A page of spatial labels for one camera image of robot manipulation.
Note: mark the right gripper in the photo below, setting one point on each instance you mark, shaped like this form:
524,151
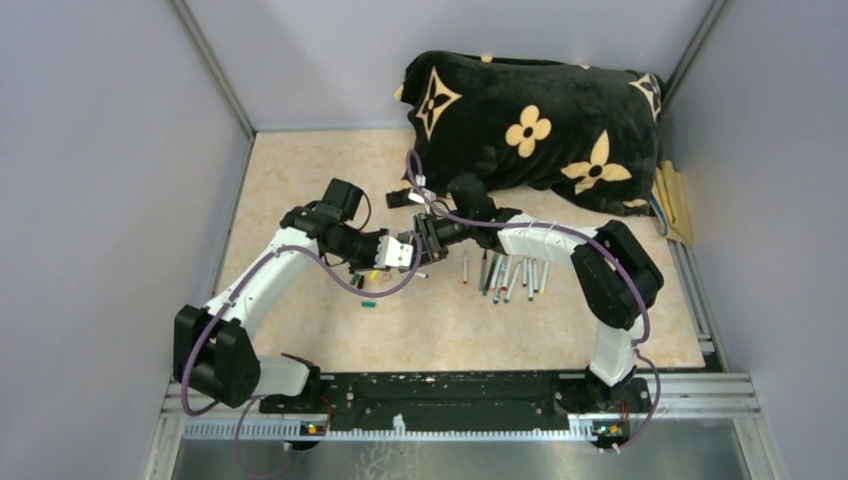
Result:
432,248

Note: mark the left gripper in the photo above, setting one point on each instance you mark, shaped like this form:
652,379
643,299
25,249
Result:
370,245

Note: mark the green ink clear pen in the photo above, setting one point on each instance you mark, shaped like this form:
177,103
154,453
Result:
492,274

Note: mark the barcode white blue pen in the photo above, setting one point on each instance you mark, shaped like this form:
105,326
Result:
504,283

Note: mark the green capped white marker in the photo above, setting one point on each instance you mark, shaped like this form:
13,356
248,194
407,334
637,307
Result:
515,276

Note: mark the white marker blue text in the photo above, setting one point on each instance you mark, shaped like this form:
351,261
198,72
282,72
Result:
535,277

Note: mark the yellow capped white marker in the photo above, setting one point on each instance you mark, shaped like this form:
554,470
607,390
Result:
543,278

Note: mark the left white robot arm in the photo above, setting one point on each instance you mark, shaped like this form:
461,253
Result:
213,351

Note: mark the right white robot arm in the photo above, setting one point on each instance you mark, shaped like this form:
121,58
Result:
618,278

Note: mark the black floral plush blanket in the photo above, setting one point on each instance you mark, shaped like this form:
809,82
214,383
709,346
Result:
588,134

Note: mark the yellow cloth bundle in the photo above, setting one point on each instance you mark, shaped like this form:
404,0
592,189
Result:
669,203

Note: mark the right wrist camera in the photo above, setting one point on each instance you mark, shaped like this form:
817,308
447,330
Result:
418,192

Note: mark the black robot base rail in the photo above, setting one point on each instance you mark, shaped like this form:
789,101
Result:
463,401

